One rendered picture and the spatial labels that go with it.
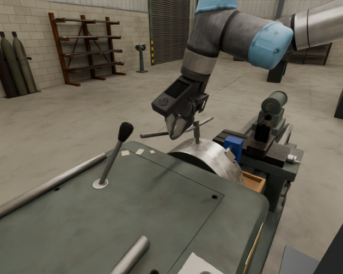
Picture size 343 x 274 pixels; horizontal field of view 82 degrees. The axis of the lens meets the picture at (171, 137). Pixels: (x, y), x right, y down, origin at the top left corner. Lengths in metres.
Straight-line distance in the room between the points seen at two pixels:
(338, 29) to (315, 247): 1.93
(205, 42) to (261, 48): 0.11
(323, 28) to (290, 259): 0.87
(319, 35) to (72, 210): 0.61
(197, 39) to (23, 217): 0.51
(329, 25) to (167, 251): 0.51
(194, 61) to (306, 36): 0.23
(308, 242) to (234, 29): 2.02
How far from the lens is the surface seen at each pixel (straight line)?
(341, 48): 14.71
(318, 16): 0.53
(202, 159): 0.64
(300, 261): 1.11
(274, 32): 0.41
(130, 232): 0.42
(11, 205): 0.54
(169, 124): 0.56
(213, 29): 0.44
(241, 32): 0.42
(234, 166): 0.71
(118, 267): 0.36
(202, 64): 0.46
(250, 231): 0.44
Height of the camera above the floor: 1.59
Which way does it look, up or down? 28 degrees down
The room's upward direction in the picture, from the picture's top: straight up
